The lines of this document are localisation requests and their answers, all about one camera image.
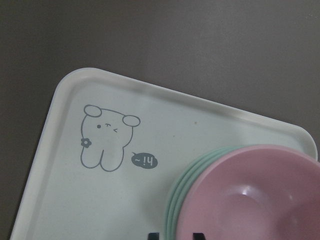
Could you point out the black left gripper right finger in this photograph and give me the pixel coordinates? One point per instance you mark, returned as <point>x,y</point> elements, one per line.
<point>198,236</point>

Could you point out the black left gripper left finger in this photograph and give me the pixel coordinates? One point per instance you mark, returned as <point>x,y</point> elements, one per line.
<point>153,236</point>

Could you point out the small pink bowl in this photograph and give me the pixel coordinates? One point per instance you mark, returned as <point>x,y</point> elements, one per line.
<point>262,192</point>

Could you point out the lower green bowls stack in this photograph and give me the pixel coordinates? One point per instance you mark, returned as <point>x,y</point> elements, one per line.
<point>182,185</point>

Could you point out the cream rabbit tray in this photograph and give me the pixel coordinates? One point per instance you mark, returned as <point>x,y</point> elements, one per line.
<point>112,147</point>

